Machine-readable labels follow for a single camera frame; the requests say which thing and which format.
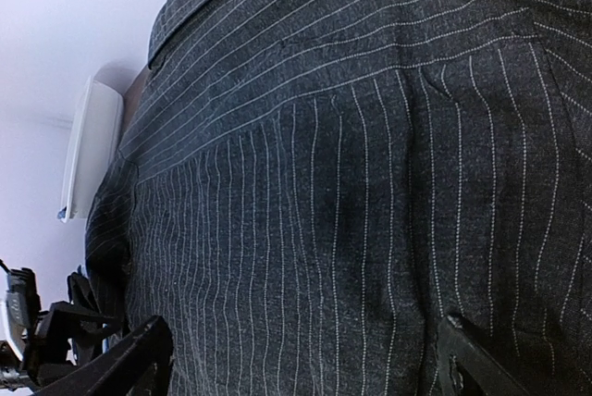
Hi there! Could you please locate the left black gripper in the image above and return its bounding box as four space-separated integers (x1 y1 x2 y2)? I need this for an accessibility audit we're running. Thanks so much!
22 275 123 387

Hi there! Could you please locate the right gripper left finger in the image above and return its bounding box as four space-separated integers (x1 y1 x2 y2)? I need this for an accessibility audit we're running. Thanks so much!
35 316 173 396

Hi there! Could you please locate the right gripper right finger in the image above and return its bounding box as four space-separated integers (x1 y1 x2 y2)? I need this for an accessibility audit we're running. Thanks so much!
436 314 532 395

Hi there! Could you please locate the dark pinstriped long sleeve shirt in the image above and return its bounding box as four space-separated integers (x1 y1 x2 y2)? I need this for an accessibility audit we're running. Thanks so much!
86 0 591 395

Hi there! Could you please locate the white plastic basin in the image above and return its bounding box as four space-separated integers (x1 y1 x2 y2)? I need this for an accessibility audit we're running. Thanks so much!
57 77 124 223

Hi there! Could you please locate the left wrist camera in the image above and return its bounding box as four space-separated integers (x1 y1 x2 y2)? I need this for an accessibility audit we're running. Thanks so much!
1 261 41 363

